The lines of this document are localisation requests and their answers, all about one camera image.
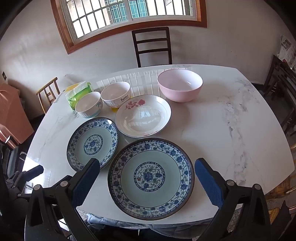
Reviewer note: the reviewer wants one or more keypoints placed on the small blue floral plate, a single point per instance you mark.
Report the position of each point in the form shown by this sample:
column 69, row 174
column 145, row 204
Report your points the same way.
column 96, row 138

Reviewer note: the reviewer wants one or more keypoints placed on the white bowl blue band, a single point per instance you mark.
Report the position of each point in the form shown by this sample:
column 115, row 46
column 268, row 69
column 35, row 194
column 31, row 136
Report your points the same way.
column 90, row 105

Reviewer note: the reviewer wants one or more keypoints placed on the white rabbit bowl pink band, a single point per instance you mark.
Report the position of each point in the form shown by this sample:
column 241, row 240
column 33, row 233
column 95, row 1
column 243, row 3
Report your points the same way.
column 116, row 94

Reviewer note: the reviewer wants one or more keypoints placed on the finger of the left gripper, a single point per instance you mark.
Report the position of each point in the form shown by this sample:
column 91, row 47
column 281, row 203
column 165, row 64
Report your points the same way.
column 32, row 173

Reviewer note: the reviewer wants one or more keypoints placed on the white plate with pink rose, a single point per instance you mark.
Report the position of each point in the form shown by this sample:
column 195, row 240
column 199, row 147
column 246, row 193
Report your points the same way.
column 143, row 116

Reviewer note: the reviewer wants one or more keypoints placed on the wood framed window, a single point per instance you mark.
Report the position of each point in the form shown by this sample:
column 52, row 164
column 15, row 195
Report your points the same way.
column 81, row 23

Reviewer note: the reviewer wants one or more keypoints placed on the green tissue pack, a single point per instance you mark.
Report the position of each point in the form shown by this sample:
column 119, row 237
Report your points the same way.
column 77, row 91

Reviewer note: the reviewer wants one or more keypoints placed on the pink covered cabinet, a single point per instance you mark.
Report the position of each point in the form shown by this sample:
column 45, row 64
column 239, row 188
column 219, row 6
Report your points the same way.
column 14, row 121

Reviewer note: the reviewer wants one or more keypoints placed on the newspaper bundle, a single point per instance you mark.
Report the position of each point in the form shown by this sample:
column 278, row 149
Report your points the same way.
column 287, row 52

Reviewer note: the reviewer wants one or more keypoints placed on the large pink bowl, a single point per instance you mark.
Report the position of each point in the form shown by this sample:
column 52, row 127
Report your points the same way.
column 180, row 85

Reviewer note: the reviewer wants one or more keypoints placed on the large blue floral plate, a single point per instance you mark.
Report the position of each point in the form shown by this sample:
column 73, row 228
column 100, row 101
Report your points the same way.
column 151, row 179

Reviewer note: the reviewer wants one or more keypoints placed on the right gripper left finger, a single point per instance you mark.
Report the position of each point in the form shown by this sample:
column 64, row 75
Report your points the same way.
column 49, row 205

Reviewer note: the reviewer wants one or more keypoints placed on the yellow round warning sticker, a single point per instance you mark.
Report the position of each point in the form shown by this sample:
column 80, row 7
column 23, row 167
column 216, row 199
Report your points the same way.
column 113, row 108

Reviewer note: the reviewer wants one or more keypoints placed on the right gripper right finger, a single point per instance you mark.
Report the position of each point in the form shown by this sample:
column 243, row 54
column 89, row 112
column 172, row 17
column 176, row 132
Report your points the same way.
column 242, row 211

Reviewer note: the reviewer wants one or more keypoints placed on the light wooden chair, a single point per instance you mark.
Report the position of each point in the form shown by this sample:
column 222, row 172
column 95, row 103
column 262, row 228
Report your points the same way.
column 51, row 91

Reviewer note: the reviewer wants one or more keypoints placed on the black mesh chair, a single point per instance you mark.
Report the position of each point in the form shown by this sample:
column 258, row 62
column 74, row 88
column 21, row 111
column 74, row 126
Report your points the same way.
column 12, row 157

